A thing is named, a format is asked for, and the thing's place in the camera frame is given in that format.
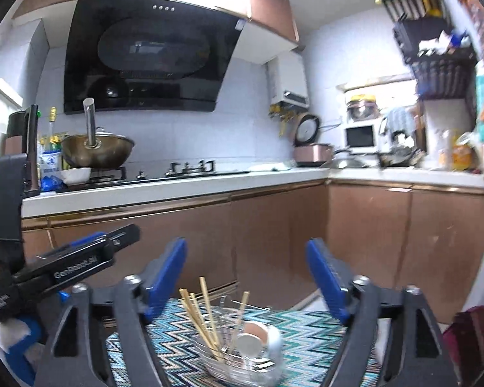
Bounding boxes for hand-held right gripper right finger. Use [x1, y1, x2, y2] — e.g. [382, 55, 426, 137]
[306, 237, 458, 387]

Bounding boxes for person's left hand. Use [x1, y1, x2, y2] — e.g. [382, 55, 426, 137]
[0, 315, 46, 386]

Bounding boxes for steel pan lid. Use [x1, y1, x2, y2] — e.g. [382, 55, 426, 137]
[328, 149, 372, 169]

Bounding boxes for steel pot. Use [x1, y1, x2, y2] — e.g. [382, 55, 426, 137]
[346, 94, 378, 122]

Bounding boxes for white ceramic spoon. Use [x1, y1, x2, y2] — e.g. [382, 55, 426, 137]
[234, 332, 267, 357]

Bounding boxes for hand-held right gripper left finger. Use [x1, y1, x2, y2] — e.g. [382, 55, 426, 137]
[34, 237, 188, 387]

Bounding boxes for brown kitchen base cabinets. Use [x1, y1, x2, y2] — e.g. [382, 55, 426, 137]
[0, 179, 484, 323]

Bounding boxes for tall clear bottle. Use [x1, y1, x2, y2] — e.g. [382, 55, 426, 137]
[47, 107, 59, 146]

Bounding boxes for yellow packet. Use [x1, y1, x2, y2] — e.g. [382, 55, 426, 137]
[452, 133, 474, 170]

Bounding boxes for rose gold electric kettle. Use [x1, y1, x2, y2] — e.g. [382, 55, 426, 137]
[3, 104, 42, 198]

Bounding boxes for white bowl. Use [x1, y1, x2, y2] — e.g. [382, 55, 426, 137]
[60, 167, 93, 185]

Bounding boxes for yellow gas pipes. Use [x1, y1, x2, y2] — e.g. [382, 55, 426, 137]
[269, 104, 297, 138]

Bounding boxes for black wall rack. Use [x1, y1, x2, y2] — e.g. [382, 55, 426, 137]
[376, 0, 479, 99]

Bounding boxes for dark red dustpan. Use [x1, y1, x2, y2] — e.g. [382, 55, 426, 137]
[441, 306, 484, 387]

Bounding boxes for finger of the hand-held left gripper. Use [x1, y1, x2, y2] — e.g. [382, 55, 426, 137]
[44, 232, 107, 259]
[103, 223, 142, 258]

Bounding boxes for copper rice cooker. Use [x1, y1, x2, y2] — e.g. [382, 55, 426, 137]
[292, 113, 335, 166]

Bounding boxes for grey blue towel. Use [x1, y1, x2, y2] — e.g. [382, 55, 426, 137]
[385, 107, 416, 134]

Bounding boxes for zigzag patterned tablecloth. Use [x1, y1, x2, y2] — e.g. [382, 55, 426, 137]
[105, 298, 382, 387]

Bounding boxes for blue label bottle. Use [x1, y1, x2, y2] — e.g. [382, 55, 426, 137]
[40, 137, 63, 180]

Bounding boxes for wire utensil holder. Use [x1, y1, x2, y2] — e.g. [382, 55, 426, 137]
[194, 294, 285, 385]

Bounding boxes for dark pan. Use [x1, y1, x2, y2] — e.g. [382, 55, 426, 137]
[377, 145, 422, 168]

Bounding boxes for clear spray bottle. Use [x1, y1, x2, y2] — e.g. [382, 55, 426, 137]
[438, 129, 452, 168]

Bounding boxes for gas stove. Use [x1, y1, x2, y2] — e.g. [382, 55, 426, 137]
[85, 160, 251, 186]

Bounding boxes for black range hood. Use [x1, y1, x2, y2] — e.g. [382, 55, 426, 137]
[63, 0, 248, 114]

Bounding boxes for blue packet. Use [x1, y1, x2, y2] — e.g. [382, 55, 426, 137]
[40, 174, 67, 192]

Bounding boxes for white microwave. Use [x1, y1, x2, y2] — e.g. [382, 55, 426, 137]
[344, 123, 378, 154]

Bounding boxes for white water heater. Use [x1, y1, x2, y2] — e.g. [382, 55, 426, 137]
[267, 50, 310, 109]

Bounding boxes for pale blue ceramic spoon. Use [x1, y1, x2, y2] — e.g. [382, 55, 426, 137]
[266, 324, 284, 361]

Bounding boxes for steel wok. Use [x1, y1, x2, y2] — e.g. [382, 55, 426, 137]
[61, 97, 136, 170]

